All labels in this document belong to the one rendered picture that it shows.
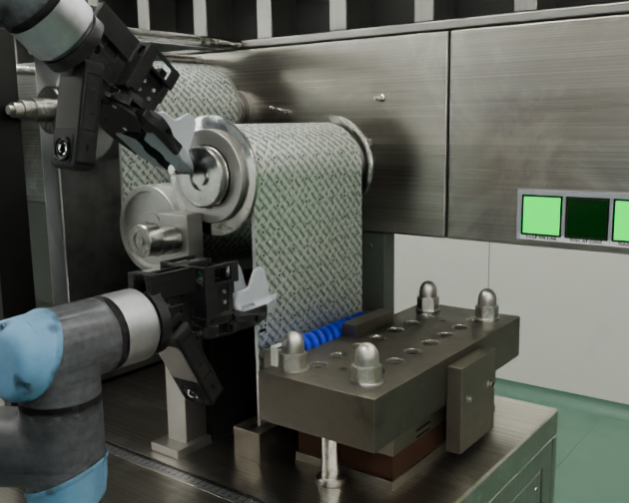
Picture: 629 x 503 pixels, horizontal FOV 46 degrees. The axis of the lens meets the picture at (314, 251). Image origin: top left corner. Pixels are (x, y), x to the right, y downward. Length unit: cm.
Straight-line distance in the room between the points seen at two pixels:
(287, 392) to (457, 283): 295
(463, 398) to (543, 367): 277
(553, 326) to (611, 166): 263
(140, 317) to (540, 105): 60
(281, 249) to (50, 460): 38
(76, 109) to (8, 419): 31
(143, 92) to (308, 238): 29
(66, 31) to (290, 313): 44
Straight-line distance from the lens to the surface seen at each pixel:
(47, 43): 78
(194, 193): 92
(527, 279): 361
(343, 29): 121
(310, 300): 99
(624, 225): 101
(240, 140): 88
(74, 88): 81
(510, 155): 106
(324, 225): 100
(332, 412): 82
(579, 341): 360
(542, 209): 104
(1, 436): 75
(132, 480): 94
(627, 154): 101
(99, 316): 72
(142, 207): 103
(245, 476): 92
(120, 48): 84
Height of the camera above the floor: 131
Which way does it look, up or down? 10 degrees down
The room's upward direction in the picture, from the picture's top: 1 degrees counter-clockwise
